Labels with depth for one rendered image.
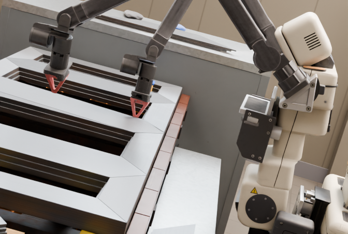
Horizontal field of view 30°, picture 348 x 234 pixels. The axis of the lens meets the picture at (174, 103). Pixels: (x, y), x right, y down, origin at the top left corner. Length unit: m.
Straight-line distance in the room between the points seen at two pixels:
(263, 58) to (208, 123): 1.19
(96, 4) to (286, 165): 0.81
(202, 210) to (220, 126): 0.96
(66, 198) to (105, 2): 0.68
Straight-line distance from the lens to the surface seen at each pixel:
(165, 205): 2.16
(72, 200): 1.59
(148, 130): 2.25
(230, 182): 3.18
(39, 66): 2.79
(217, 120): 3.08
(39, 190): 1.61
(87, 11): 2.01
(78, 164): 1.81
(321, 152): 5.12
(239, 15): 1.97
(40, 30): 2.05
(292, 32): 2.10
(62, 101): 2.35
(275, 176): 2.20
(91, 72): 2.98
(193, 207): 2.20
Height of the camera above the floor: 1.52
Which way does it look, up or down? 14 degrees down
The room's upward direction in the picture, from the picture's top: 15 degrees clockwise
